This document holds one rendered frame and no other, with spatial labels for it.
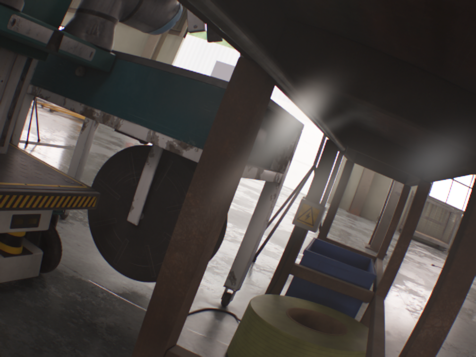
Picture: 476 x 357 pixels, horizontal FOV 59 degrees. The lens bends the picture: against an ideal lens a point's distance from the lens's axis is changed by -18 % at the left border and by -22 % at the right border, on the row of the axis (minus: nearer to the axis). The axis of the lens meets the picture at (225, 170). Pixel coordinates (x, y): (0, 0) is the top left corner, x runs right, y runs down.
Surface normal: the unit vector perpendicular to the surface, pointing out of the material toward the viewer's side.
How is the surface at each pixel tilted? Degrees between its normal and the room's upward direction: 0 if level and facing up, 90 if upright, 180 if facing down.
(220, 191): 90
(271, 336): 90
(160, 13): 100
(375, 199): 90
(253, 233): 90
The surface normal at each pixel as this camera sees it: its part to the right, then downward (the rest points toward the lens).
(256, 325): -0.84, -0.28
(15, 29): 0.89, 0.35
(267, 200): -0.33, -0.06
